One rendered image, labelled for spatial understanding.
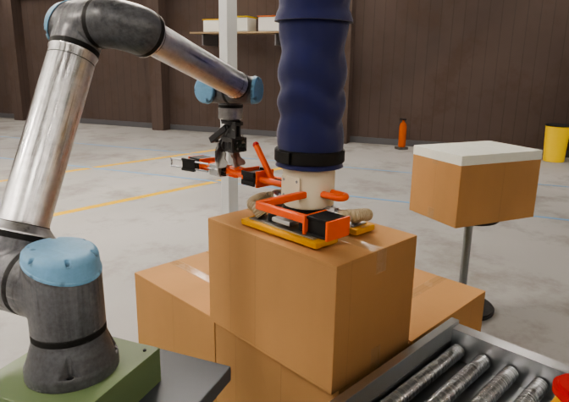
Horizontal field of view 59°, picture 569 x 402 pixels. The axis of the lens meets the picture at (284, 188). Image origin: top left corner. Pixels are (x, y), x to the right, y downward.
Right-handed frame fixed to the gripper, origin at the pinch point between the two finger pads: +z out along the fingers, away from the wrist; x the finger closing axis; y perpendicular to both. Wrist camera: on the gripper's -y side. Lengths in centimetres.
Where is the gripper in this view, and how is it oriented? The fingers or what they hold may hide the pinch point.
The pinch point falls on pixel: (227, 171)
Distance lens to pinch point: 195.6
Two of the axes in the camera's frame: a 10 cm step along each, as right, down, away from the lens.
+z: -0.2, 9.7, 2.3
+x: 7.2, -1.5, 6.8
